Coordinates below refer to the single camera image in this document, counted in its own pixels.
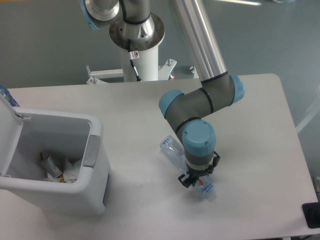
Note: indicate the blue bottle at left edge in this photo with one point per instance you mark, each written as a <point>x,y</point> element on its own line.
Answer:
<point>6,94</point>

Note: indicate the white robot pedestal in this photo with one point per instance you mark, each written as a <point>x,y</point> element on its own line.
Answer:
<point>138,46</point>

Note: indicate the clear plastic water bottle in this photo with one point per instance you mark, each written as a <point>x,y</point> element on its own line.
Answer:
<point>174,151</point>

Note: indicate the black device at table edge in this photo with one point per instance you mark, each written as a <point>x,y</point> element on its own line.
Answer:
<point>311,213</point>

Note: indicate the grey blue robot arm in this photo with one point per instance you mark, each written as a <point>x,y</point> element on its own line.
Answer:
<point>184,112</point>

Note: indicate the white frame at right edge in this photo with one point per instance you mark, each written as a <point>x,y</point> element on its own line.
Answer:
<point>310,112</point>

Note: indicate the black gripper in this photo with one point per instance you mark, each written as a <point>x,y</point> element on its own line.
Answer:
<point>190,178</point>

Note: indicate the colourful trash in can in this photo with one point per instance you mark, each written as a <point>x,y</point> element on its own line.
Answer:
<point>60,170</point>

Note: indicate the white trash can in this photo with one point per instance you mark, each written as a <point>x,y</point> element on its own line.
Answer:
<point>25,132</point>

